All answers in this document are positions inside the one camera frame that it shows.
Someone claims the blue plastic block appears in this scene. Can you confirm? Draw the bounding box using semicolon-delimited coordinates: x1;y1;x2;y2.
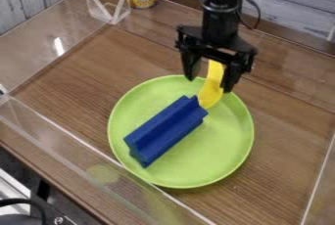
124;96;207;167

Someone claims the black metal bracket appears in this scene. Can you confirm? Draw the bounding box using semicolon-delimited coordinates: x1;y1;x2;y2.
29;194;78;225

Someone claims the black cable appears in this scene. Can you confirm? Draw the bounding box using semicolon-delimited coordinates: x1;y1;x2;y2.
0;196;48;225

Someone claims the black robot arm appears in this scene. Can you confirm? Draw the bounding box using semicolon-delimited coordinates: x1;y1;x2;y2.
175;0;257;93

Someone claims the green round plate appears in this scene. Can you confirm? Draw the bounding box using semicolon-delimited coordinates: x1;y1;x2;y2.
107;75;253;189

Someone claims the yellow banana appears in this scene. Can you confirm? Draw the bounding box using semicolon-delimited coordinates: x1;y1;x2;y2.
196;61;225;110

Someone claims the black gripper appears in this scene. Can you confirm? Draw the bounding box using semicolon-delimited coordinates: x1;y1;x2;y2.
175;25;257;93

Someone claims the clear acrylic enclosure wall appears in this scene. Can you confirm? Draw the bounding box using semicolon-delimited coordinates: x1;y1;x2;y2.
0;0;335;225

